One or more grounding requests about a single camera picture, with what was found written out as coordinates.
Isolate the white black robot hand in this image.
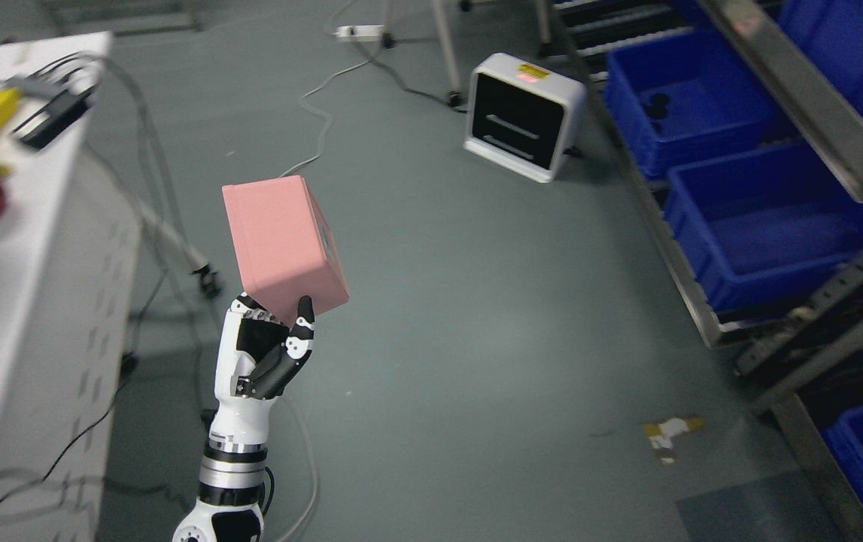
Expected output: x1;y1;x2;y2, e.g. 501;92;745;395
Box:
208;293;315;453

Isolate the pink plastic storage box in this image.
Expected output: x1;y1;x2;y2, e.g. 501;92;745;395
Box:
221;175;350;325

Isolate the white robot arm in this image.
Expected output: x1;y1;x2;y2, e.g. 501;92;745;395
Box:
171;440;267;541

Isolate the white cabinet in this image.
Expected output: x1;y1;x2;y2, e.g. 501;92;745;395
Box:
0;32;142;542

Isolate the black power adapter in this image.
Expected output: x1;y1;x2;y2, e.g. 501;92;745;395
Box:
12;86;96;151

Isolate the white power strip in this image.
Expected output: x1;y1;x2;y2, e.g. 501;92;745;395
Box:
334;24;385;42

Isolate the white black floor device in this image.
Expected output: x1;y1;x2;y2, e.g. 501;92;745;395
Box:
463;52;588;183

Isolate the crumpled tape scrap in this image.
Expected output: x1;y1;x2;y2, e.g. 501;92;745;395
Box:
642;416;706;465

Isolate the blue bin upper middle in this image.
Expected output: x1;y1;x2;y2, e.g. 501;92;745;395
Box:
603;31;781;181

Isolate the blue bin centre right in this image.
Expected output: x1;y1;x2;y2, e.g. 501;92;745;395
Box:
663;144;863;313

